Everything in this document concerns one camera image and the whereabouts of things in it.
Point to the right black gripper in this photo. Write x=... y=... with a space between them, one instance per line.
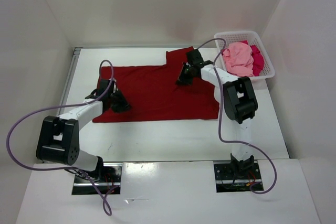
x=181 y=80

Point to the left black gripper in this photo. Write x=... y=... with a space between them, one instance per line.
x=124 y=105

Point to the dark red t shirt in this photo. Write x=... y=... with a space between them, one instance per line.
x=154 y=95

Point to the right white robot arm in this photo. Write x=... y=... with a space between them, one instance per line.
x=237 y=101

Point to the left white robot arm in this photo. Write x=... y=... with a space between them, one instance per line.
x=59 y=135

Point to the light pink t shirt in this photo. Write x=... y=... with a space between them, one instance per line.
x=238 y=59

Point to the magenta t shirt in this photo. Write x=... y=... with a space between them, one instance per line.
x=258 y=61

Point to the white plastic basket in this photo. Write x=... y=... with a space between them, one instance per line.
x=252 y=39

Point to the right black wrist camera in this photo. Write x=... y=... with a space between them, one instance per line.
x=194 y=57

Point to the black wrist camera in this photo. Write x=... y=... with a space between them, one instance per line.
x=108 y=87
x=194 y=57

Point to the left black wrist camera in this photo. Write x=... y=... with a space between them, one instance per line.
x=108 y=87

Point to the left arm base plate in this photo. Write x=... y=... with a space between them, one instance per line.
x=81 y=186

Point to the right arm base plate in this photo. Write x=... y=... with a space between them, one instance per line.
x=227 y=181

